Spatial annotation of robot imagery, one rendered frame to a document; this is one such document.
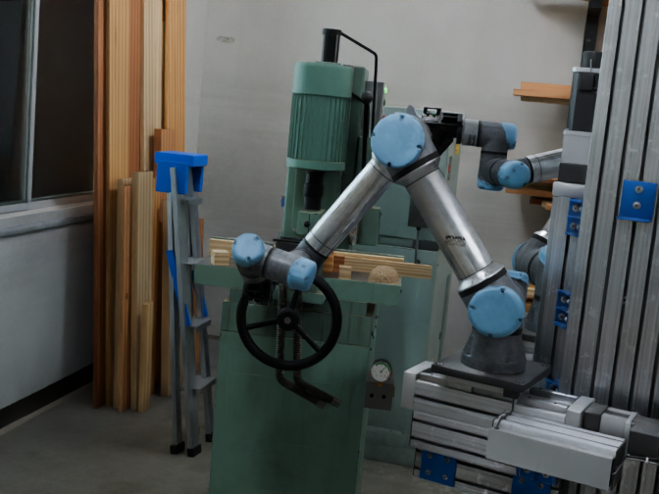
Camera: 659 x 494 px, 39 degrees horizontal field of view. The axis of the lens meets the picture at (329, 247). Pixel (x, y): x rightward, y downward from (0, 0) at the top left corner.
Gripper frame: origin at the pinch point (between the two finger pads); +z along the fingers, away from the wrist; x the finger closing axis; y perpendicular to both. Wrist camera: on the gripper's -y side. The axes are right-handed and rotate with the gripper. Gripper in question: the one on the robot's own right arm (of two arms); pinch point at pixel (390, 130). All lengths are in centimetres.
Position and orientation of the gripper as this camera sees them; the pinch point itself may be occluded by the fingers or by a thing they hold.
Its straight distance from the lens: 269.3
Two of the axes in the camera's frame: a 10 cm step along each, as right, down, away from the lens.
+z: -9.9, -1.0, 0.8
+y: 0.1, -6.9, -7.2
